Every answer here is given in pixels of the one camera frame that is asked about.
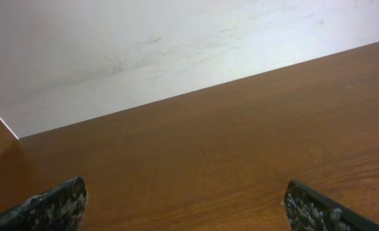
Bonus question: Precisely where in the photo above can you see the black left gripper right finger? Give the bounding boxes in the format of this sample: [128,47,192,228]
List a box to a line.
[283,180,379,231]

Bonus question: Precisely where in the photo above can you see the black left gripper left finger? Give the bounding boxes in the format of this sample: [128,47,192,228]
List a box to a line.
[0,176,88,231]

